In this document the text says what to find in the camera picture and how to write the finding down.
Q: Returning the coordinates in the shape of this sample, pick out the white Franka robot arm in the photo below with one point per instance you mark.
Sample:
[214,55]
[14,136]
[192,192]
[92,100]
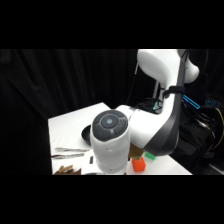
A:
[156,113]

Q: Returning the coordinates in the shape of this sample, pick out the brown striped plush tiger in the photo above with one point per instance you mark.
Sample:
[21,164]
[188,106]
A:
[66,170]

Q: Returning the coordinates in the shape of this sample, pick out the green block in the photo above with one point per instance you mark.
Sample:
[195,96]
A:
[150,155]

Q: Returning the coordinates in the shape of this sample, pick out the orange block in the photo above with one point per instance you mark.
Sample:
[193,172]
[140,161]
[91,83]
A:
[138,164]

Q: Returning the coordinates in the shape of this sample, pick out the metal tongs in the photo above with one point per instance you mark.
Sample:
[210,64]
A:
[70,153]

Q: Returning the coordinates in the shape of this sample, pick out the black curtain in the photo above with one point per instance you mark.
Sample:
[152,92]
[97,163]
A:
[40,100]

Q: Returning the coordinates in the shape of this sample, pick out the blue lit device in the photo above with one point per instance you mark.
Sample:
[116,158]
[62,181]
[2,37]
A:
[191,101]

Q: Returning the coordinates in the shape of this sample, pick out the black draped robot stand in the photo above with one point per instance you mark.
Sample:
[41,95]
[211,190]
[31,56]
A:
[196,140]

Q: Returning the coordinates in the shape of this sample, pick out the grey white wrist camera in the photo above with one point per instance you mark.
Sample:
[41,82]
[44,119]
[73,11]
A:
[89,161]

